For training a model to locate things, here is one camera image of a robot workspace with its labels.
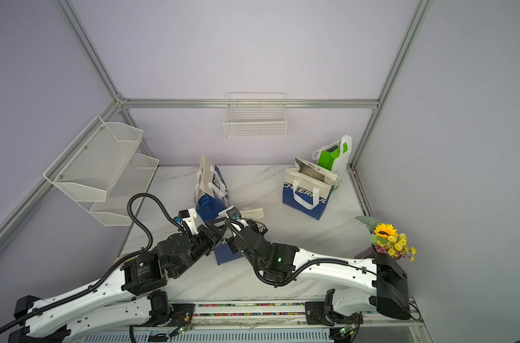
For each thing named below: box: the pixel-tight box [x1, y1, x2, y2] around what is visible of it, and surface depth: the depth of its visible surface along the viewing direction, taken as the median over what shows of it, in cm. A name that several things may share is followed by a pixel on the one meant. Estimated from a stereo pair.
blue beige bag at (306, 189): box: [282, 157, 339, 221], surface depth 86 cm
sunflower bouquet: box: [353, 215, 418, 263], surface depth 67 cm
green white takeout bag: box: [312, 134, 353, 175], surface depth 89 cm
